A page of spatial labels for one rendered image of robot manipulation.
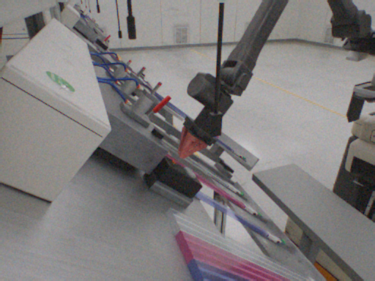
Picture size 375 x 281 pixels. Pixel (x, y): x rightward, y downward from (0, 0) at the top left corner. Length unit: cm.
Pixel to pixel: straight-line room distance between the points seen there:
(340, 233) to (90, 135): 101
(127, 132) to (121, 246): 16
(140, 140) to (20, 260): 22
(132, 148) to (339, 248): 84
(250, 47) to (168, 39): 781
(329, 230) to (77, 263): 99
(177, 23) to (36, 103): 839
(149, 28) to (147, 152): 800
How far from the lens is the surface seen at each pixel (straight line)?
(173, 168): 40
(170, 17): 849
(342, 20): 115
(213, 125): 49
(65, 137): 22
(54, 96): 21
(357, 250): 110
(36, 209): 24
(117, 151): 38
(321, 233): 110
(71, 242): 23
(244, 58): 72
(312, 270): 80
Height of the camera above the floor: 132
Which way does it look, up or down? 28 degrees down
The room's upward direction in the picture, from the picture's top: straight up
